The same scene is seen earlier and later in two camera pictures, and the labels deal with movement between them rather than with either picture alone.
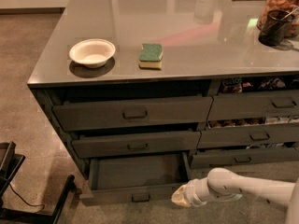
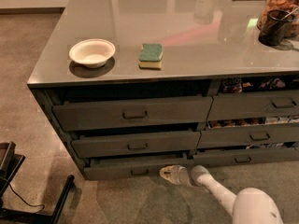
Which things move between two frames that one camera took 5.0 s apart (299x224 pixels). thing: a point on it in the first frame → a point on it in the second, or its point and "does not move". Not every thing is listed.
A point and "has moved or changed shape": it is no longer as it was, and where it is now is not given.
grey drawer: x=112 y=144 does not move
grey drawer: x=249 y=135 does not move
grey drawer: x=254 y=105 does not move
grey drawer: x=135 y=179 has moved or changed shape
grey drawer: x=71 y=115 does not move
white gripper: x=193 y=192 → x=181 y=175
